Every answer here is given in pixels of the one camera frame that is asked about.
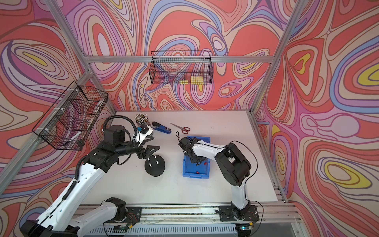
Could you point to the white marker in basket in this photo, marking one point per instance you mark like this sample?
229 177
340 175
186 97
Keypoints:
72 138

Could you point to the black wire basket back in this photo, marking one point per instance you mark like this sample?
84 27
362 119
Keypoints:
175 67

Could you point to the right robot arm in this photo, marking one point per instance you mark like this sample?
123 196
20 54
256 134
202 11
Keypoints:
234 166

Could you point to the metal pen cup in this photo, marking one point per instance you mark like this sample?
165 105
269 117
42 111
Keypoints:
142 118

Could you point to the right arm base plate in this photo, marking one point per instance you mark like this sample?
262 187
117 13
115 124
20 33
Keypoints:
229 213

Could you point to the black round screw base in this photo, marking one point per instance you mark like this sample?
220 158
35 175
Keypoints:
155 165

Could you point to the blue black stapler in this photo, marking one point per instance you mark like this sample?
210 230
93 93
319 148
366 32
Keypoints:
157 126

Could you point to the blue plastic bin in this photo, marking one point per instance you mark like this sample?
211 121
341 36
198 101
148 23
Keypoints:
190 169

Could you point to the black wire basket left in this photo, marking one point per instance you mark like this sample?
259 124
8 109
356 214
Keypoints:
76 109

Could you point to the yellow sticky note pad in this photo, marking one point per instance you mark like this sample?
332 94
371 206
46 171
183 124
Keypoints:
196 80

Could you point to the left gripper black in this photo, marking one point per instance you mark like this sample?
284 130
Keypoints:
148 148

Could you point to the black wire basket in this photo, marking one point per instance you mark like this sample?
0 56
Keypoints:
175 67
76 109

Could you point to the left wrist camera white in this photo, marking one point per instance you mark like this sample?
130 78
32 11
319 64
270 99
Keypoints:
143 131

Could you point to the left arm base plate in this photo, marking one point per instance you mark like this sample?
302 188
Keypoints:
129 214

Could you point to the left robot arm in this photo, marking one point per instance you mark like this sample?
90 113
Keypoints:
121 138

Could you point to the red handled scissors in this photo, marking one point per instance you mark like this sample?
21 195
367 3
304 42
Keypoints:
184 130

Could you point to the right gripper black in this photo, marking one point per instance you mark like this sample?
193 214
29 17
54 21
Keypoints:
195 161

